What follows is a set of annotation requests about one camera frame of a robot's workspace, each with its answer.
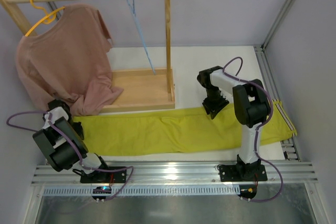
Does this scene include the yellow-green trousers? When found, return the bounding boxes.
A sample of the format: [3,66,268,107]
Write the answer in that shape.
[70,99,298,156]

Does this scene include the light blue wire hanger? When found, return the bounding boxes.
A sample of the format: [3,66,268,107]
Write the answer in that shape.
[126,0,156,75]

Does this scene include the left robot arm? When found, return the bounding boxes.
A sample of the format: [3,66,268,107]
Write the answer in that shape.
[33,100,108,175]

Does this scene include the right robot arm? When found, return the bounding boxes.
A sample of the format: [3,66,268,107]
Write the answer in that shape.
[197,66,272,182]

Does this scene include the yellow plastic hanger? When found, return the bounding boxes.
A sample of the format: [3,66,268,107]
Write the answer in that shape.
[25,0,65,37]

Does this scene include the wooden clothes rack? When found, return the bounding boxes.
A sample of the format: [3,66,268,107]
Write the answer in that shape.
[1,0,175,113]

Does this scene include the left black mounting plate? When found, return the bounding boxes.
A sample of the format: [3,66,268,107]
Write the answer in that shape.
[80,166,127,184]

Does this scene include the black mounting plate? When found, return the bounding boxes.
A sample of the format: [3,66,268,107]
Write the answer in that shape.
[217,164,268,182]
[80,166,127,184]

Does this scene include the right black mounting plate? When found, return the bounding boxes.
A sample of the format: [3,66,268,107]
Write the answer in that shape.
[217,164,268,182]

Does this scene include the pink t-shirt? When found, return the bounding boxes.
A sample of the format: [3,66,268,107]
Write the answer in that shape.
[16,4,123,116]

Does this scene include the slotted cable duct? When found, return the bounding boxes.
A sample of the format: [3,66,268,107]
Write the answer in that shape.
[43,184,240,197]

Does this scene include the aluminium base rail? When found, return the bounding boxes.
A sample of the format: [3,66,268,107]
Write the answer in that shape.
[31,161,318,186]

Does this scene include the aluminium frame profile right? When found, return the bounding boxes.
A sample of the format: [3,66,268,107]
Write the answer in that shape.
[253,0,312,161]

